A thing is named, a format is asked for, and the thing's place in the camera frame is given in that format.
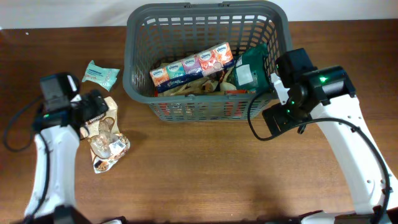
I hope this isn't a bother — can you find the teal wet wipes pack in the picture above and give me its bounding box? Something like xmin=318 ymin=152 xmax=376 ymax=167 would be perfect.
xmin=82 ymin=60 xmax=120 ymax=91

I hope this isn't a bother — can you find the brown Pantree snack pouch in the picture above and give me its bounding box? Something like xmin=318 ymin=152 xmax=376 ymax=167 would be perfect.
xmin=80 ymin=96 xmax=131 ymax=174

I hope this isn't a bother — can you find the dark green food bag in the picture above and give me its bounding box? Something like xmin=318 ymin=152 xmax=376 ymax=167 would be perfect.
xmin=232 ymin=43 xmax=269 ymax=92

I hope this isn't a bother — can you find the orange San Remo spaghetti pack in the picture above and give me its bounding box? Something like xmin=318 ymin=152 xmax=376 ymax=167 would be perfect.
xmin=150 ymin=90 xmax=251 ymax=121

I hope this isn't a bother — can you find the white brown snack pouch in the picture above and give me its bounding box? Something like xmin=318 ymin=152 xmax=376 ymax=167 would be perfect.
xmin=155 ymin=67 xmax=236 ymax=97

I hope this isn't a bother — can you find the white Kleenex tissue multipack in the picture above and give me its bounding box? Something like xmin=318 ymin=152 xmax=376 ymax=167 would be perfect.
xmin=150 ymin=42 xmax=234 ymax=93

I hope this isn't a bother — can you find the grey plastic shopping basket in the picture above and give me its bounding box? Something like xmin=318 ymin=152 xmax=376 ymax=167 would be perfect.
xmin=123 ymin=1 xmax=293 ymax=122

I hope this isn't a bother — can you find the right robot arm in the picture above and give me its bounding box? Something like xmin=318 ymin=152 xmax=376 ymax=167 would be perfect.
xmin=262 ymin=49 xmax=397 ymax=223

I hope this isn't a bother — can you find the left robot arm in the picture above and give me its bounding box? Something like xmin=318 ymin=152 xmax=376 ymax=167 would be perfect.
xmin=23 ymin=72 xmax=109 ymax=223

